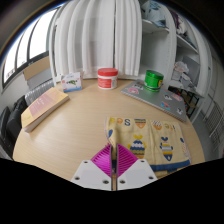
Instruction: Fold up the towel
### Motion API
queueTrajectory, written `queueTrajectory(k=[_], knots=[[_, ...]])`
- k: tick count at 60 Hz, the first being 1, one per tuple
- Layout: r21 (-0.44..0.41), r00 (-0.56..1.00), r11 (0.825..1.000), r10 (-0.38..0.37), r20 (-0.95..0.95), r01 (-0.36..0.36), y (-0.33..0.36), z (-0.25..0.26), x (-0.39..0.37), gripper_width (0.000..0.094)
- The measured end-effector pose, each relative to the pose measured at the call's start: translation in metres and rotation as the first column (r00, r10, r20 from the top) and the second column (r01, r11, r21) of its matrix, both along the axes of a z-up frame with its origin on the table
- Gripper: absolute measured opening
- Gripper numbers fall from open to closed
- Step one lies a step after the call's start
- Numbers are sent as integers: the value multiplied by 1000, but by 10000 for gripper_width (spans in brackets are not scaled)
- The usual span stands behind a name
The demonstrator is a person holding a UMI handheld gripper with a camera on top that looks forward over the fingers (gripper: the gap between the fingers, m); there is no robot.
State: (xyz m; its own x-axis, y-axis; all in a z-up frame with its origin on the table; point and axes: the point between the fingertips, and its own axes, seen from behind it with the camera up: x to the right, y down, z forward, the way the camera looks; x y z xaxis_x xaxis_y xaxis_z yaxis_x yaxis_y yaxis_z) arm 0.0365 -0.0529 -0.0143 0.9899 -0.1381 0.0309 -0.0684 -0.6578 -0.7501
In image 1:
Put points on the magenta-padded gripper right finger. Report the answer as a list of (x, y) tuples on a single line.
[(131, 173)]

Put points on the white ribbed radiator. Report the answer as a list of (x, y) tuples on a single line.
[(38, 92)]

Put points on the yellow and pink book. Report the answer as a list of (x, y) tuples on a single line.
[(43, 106)]

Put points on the white curtain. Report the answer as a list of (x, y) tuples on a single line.
[(96, 36)]

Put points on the white jar with red lid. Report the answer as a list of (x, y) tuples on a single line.
[(107, 80)]

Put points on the black metal frame stool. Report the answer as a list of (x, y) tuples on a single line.
[(186, 98)]

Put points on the brown cardboard box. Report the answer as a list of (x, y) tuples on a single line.
[(35, 70)]

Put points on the small white printed card box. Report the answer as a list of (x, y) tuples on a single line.
[(71, 82)]

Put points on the yellow fish-print towel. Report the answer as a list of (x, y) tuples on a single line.
[(156, 140)]

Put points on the white shelf unit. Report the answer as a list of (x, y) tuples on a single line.
[(180, 50)]

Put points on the window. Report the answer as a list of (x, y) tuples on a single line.
[(30, 43)]

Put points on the grey laptop with stickers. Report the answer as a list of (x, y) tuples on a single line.
[(156, 100)]

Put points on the black bag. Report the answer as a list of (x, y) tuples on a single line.
[(11, 123)]

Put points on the white wall radiator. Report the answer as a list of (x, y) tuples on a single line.
[(215, 125)]

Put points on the green round tin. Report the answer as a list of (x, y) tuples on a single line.
[(153, 81)]

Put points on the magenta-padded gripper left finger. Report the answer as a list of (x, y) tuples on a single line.
[(100, 173)]

